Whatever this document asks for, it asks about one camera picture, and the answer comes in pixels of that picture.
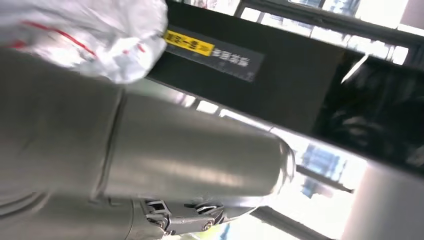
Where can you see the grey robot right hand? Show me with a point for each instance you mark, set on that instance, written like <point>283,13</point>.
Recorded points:
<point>165,159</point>

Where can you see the black machine display screen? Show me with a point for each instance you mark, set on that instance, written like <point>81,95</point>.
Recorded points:
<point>374,109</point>

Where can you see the blue glass building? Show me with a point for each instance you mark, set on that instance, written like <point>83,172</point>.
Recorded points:
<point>319,162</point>

